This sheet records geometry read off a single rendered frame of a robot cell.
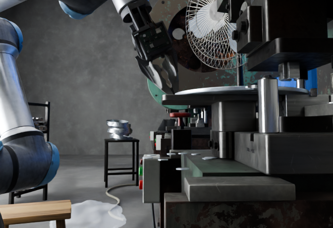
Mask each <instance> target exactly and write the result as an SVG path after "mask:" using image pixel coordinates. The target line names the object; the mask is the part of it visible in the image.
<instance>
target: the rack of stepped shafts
mask: <svg viewBox="0 0 333 228"><path fill-rule="evenodd" d="M28 105H29V106H41V107H46V116H45V122H38V121H42V120H43V118H42V117H34V116H32V119H33V123H34V126H35V128H36V129H37V130H42V133H44V134H45V141H46V142H49V132H50V102H46V104H39V103H30V102H28ZM39 125H45V126H39ZM39 189H43V201H46V200H47V195H48V184H45V185H41V186H38V187H36V188H31V189H25V190H24V191H23V190H19V191H15V192H10V193H9V197H8V204H9V205H10V204H14V197H15V196H16V197H17V198H20V197H21V195H22V194H26V193H29V192H32V191H36V190H39Z"/></svg>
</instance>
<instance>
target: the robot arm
mask: <svg viewBox="0 0 333 228"><path fill-rule="evenodd" d="M24 1H26V0H0V12H2V11H4V10H6V9H8V8H11V7H13V6H15V5H17V4H19V3H22V2H24ZM58 1H59V4H60V6H61V8H62V9H63V11H64V12H65V13H66V14H69V16H70V17H71V18H73V19H77V20H79V19H82V18H84V17H85V16H87V15H89V14H91V13H93V12H94V11H95V9H97V8H98V7H99V6H101V5H102V4H104V3H105V2H106V1H108V0H58ZM112 1H113V4H114V6H115V8H116V10H117V12H118V14H119V15H120V16H121V18H122V20H123V22H124V23H131V22H133V24H132V25H130V26H129V28H130V31H131V33H132V34H131V35H132V42H133V44H134V46H135V47H134V50H135V51H137V54H138V56H136V57H135V59H136V60H137V62H138V66H139V68H140V70H141V72H142V73H143V74H144V75H145V76H146V77H147V78H148V79H149V80H150V81H151V82H152V83H154V84H155V85H156V86H157V87H158V88H159V89H160V90H162V91H163V92H164V93H166V94H167V95H175V93H177V92H178V89H179V77H178V66H177V53H176V51H175V49H174V48H173V47H172V44H173V41H172V39H171V37H170V35H169V33H168V31H167V29H166V27H165V24H164V22H163V21H159V22H157V23H155V22H154V21H153V20H152V19H151V17H150V15H149V13H150V12H151V10H152V7H151V5H150V2H149V0H112ZM22 43H23V36H22V32H21V30H20V29H19V27H18V26H17V25H16V24H15V23H13V22H11V21H8V20H7V19H5V18H1V17H0V136H1V138H0V195H1V194H5V193H10V192H15V191H19V190H24V189H29V188H36V187H38V186H41V185H45V184H47V183H49V182H50V181H52V179H53V178H54V177H55V175H56V173H57V170H58V167H59V152H58V149H57V147H56V146H55V145H53V143H50V142H46V141H45V138H44V135H43V133H42V131H40V130H37V129H36V128H35V126H34V123H33V119H32V116H31V112H30V109H29V105H28V102H27V99H26V95H25V92H24V88H23V85H22V81H21V78H20V75H19V71H18V68H17V64H16V61H15V60H16V59H17V58H18V56H19V54H20V52H21V50H22V47H23V45H22ZM159 57H161V58H164V57H165V59H164V61H163V62H162V67H163V69H164V70H165V71H166V72H167V74H168V80H169V81H170V83H171V88H170V87H168V85H167V83H166V80H165V79H164V78H163V77H162V76H161V69H160V67H159V66H158V65H157V64H152V62H153V60H155V59H157V58H159Z"/></svg>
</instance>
